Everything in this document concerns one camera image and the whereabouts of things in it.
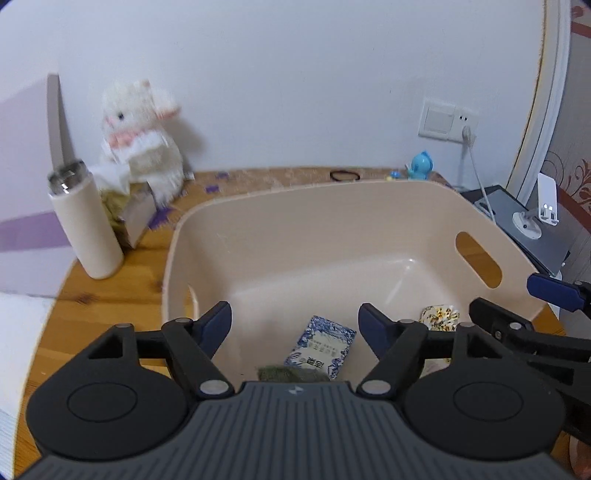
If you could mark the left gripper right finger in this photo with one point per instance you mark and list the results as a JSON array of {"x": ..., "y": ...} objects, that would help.
[{"x": 397, "y": 346}]

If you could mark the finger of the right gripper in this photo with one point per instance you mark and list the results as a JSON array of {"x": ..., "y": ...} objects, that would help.
[
  {"x": 568, "y": 296},
  {"x": 496, "y": 320}
]

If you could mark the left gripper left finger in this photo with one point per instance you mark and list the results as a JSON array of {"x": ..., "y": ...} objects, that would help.
[{"x": 191, "y": 345}]

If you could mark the dark grey tablet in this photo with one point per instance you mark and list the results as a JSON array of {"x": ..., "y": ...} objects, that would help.
[{"x": 546, "y": 251}]

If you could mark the floral fabric pouch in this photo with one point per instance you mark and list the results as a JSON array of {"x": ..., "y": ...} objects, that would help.
[{"x": 442, "y": 317}]

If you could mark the blue white patterned card box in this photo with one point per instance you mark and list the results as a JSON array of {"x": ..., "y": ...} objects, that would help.
[{"x": 323, "y": 346}]

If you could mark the white phone stand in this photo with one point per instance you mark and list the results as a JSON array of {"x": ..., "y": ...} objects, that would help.
[{"x": 538, "y": 210}]

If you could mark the beige plastic storage bin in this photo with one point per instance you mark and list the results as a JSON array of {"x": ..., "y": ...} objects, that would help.
[{"x": 280, "y": 258}]

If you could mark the tissue box with tissue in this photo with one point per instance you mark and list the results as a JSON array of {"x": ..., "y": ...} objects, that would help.
[{"x": 129, "y": 205}]

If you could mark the white bedding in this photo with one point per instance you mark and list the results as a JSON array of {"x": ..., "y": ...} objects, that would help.
[{"x": 23, "y": 318}]

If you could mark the small yellow blue toy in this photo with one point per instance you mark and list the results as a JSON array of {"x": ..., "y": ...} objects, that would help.
[{"x": 395, "y": 175}]

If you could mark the blue bird figurine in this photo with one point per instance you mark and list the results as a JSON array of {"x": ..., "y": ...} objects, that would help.
[{"x": 420, "y": 167}]

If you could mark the cream thermos bottle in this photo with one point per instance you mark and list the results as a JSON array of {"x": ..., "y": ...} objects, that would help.
[{"x": 79, "y": 209}]

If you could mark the white plush bunny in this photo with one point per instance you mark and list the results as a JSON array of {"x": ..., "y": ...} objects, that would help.
[{"x": 134, "y": 136}]

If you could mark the purple white headboard panel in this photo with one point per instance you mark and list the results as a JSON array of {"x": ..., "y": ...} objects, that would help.
[{"x": 35, "y": 253}]

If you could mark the white wall switch socket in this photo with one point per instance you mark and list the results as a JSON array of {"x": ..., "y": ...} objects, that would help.
[{"x": 443, "y": 121}]

